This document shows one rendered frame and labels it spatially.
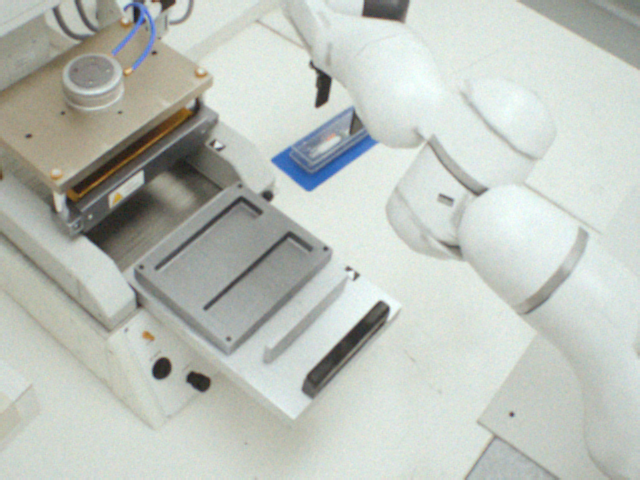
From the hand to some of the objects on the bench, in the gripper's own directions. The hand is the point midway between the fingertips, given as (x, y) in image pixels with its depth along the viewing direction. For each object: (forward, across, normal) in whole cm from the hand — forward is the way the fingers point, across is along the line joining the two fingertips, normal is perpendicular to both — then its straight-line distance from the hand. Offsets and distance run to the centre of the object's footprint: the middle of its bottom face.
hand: (340, 106), depth 150 cm
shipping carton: (+9, +1, -78) cm, 78 cm away
